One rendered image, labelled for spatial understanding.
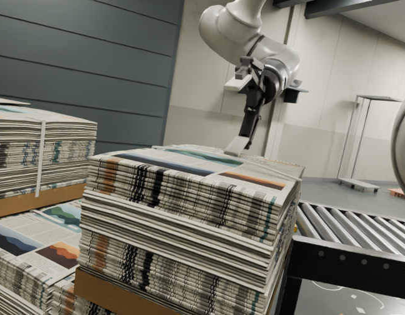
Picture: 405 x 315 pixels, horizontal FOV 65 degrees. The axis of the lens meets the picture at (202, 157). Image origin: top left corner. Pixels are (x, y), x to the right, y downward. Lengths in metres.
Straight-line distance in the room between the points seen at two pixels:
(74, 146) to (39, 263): 0.37
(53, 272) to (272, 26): 5.69
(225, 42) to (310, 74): 5.84
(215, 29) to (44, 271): 0.65
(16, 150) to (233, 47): 0.57
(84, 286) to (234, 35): 0.64
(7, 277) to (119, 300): 0.25
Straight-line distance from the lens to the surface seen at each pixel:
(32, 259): 0.69
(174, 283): 0.46
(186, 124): 5.13
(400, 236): 1.47
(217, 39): 0.87
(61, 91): 4.57
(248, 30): 0.85
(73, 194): 0.98
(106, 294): 0.53
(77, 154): 0.95
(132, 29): 4.79
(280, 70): 0.78
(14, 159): 0.84
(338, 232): 1.28
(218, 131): 5.43
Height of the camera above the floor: 1.15
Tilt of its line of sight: 9 degrees down
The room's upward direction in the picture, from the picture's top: 10 degrees clockwise
